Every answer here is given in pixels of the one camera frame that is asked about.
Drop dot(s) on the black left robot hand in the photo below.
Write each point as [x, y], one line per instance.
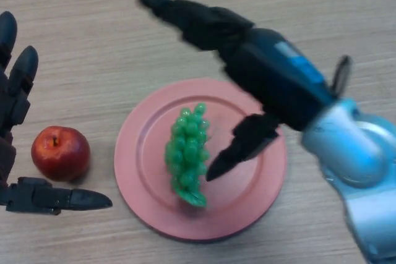
[15, 97]

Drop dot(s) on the pink round plate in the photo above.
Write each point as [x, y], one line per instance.
[235, 189]

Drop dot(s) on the red apple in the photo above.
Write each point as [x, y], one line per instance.
[60, 154]

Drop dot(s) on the green grapes bunch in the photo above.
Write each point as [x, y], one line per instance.
[188, 152]

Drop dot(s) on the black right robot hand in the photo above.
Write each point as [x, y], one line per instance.
[272, 75]

